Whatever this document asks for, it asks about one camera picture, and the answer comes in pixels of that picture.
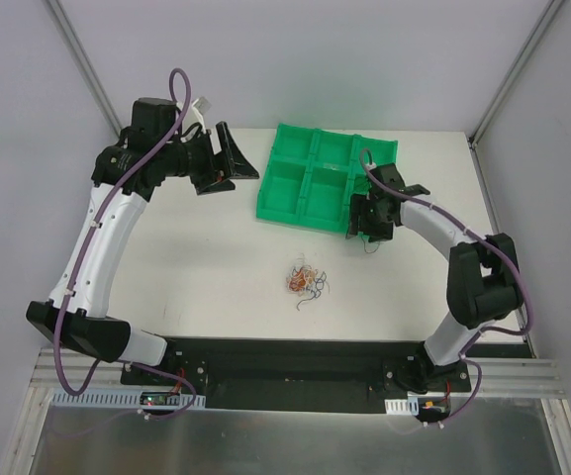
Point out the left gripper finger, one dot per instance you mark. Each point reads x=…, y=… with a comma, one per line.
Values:
x=229, y=161
x=207, y=186

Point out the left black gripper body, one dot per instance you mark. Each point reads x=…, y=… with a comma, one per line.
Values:
x=213, y=165

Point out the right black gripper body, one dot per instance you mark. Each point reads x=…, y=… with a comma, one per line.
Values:
x=367, y=216

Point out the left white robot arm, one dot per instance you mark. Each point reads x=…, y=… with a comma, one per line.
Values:
x=75, y=314

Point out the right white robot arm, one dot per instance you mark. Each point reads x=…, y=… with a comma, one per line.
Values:
x=483, y=279

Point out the green compartment tray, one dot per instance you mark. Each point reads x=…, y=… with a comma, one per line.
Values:
x=311, y=174

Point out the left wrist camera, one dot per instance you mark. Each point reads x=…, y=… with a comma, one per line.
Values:
x=193, y=121

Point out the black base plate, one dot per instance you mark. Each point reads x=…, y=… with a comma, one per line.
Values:
x=350, y=377

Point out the right white cable duct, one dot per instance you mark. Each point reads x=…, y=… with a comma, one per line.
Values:
x=402, y=407

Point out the white cable duct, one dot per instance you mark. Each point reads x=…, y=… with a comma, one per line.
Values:
x=402, y=407
x=128, y=399

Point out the aluminium frame rail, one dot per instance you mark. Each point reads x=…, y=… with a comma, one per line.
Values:
x=526, y=378

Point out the left aluminium post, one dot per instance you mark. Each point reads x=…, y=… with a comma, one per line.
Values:
x=83, y=63

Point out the aluminium post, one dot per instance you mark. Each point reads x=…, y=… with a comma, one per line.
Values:
x=531, y=43
x=83, y=63

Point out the left white cable duct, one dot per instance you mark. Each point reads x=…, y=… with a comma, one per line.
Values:
x=128, y=399

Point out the right aluminium post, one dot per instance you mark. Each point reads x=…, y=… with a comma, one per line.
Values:
x=531, y=43

